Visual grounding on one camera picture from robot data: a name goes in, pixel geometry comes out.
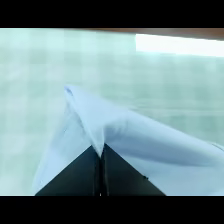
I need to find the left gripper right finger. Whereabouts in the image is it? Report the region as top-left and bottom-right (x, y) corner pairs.
(100, 143), (167, 197)

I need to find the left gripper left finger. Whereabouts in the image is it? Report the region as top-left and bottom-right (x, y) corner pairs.
(34, 144), (102, 197)

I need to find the light blue shirt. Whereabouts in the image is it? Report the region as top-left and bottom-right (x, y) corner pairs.
(31, 84), (224, 197)

